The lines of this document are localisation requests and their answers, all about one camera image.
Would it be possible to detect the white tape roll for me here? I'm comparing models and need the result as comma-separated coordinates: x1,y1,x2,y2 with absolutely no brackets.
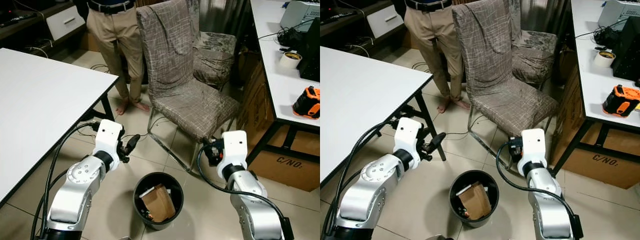
593,48,617,69
279,50,303,70

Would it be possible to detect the brown cardboard box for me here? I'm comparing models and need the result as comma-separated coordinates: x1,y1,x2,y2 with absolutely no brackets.
248,124,321,193
562,122,640,190

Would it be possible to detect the grey printer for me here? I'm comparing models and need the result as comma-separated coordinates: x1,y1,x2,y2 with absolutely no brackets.
279,0,321,33
597,0,640,32

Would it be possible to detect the brown patterned cushioned chair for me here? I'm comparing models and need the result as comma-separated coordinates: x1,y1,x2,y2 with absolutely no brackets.
511,30,559,92
192,31,238,92

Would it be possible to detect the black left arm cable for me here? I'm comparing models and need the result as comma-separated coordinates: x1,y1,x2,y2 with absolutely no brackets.
30,120,101,240
322,120,401,240

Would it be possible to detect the white table with black legs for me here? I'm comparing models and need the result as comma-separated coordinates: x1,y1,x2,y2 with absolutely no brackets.
0,48,120,207
320,46,447,185

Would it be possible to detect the white desk with black frame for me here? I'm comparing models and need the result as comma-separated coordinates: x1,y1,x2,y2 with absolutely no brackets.
550,0,640,176
245,0,321,168

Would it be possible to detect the orange and black tool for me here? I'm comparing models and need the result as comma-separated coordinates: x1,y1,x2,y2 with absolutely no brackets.
602,84,640,118
292,86,321,120

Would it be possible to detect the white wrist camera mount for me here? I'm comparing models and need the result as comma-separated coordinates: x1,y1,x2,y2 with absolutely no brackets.
517,128,547,169
220,130,249,169
393,117,424,157
93,119,124,160

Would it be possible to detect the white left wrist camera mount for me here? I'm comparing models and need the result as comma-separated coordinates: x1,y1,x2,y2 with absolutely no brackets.
393,117,424,157
93,119,124,160

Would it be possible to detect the black round rubbish bin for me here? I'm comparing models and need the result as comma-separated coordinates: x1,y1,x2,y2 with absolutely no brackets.
449,170,500,229
133,172,185,231

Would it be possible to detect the person in khaki trousers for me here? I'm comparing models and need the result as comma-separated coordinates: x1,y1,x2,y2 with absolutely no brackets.
75,0,151,116
397,0,471,114

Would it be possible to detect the brown checked fabric chair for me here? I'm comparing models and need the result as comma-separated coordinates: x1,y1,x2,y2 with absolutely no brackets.
452,0,560,170
136,0,242,174

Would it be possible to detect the black box device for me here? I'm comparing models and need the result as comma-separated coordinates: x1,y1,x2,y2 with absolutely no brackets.
611,15,640,82
298,17,321,82

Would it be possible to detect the white drawer front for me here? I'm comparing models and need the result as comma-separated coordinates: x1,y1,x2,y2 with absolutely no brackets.
45,6,86,41
366,4,407,40

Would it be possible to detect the black cable bundle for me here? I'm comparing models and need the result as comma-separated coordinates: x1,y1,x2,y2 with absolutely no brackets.
276,27,307,49
593,26,620,48

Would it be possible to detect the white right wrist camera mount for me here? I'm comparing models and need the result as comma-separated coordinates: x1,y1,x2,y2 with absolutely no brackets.
220,130,249,169
517,128,547,169

